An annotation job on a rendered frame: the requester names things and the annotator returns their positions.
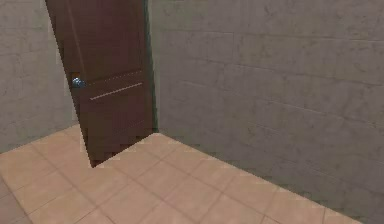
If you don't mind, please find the dark brown room door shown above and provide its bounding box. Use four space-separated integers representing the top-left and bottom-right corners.
44 0 158 169

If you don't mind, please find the silver round door knob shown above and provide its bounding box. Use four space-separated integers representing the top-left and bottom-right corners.
71 76 87 89

